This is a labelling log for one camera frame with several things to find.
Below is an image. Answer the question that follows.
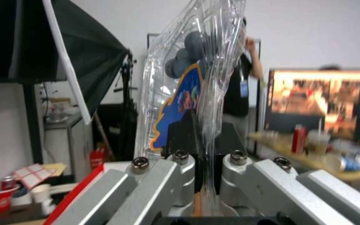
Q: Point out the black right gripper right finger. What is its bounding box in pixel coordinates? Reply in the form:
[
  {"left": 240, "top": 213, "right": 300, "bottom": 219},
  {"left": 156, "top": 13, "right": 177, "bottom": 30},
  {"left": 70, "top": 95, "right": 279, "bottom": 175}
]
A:
[{"left": 214, "top": 122, "right": 360, "bottom": 225}]

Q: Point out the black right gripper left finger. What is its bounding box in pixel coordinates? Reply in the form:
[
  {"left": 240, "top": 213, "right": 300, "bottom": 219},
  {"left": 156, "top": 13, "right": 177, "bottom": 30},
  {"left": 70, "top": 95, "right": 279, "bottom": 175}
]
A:
[{"left": 52, "top": 116, "right": 201, "bottom": 225}]

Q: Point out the clear plastic takeout container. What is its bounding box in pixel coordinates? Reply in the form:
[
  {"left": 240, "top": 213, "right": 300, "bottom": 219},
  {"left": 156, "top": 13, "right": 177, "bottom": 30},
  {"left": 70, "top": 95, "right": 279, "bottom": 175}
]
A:
[{"left": 134, "top": 0, "right": 250, "bottom": 217}]

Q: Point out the small red bag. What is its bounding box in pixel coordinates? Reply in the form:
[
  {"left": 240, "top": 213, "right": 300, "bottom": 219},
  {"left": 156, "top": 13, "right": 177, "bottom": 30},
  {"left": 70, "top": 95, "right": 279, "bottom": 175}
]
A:
[{"left": 89, "top": 147, "right": 109, "bottom": 172}]

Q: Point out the red drink can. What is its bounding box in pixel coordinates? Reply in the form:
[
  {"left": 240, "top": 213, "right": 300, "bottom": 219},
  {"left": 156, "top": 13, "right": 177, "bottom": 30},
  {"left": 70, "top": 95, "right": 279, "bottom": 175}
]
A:
[{"left": 292, "top": 125, "right": 308, "bottom": 153}]

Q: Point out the wooden stick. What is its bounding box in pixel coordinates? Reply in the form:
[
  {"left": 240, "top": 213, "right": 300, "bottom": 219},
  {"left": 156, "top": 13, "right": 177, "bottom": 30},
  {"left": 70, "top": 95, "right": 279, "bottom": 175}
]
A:
[{"left": 93, "top": 112, "right": 116, "bottom": 161}]

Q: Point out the clear plastic drink cup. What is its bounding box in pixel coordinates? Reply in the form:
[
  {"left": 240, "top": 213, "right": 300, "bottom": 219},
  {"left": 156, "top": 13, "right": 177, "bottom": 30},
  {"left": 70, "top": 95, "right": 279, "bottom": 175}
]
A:
[{"left": 306, "top": 129, "right": 331, "bottom": 156}]

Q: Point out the black light stand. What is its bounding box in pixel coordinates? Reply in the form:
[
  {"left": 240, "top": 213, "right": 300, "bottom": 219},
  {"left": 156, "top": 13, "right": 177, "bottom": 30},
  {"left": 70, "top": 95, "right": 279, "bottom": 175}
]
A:
[{"left": 114, "top": 48, "right": 138, "bottom": 162}]

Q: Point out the blue and white can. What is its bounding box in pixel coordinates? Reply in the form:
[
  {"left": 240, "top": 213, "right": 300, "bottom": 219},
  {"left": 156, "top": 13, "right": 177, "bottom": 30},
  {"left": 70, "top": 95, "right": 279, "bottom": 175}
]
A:
[{"left": 323, "top": 152, "right": 360, "bottom": 173}]

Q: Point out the person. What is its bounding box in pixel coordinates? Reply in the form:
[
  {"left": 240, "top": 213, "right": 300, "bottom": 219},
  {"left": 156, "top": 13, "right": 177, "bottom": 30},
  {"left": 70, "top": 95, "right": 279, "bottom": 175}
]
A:
[{"left": 223, "top": 17, "right": 266, "bottom": 118}]

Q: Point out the grey metal cabinet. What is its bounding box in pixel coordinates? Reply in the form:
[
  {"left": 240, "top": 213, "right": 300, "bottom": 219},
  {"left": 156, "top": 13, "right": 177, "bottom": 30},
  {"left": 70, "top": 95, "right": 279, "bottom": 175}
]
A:
[{"left": 43, "top": 113, "right": 94, "bottom": 178}]

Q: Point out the computer monitor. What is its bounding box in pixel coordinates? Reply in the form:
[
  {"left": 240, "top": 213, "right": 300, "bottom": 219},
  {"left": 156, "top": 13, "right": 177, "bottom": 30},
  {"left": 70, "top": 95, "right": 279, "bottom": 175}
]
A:
[{"left": 267, "top": 68, "right": 360, "bottom": 147}]

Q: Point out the white paper cup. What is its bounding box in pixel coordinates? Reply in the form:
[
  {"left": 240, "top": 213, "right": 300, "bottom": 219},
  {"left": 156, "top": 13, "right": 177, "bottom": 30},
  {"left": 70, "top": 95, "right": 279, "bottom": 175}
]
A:
[{"left": 31, "top": 183, "right": 53, "bottom": 216}]

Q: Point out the red and white sticker sheet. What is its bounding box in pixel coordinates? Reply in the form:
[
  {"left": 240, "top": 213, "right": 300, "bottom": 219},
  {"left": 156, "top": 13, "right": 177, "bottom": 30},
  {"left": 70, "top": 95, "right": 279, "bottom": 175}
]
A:
[{"left": 12, "top": 163, "right": 55, "bottom": 188}]

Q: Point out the white softbox rod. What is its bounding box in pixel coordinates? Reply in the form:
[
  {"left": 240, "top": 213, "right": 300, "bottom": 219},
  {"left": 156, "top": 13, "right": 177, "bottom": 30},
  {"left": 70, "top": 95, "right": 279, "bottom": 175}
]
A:
[{"left": 42, "top": 0, "right": 93, "bottom": 125}]

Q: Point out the red soda can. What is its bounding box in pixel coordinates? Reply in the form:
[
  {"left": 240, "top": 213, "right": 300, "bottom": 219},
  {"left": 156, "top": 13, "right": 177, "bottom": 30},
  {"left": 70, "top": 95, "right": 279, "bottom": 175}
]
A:
[{"left": 0, "top": 176, "right": 17, "bottom": 191}]

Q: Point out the red paper cup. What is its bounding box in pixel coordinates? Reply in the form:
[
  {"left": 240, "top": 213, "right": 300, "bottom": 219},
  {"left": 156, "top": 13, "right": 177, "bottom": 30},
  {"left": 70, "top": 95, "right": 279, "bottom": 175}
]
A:
[{"left": 0, "top": 184, "right": 21, "bottom": 214}]

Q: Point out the black photography softbox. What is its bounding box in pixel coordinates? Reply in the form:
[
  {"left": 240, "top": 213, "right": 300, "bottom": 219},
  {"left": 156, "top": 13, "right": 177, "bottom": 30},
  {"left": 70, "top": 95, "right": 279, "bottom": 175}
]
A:
[{"left": 0, "top": 0, "right": 131, "bottom": 83}]

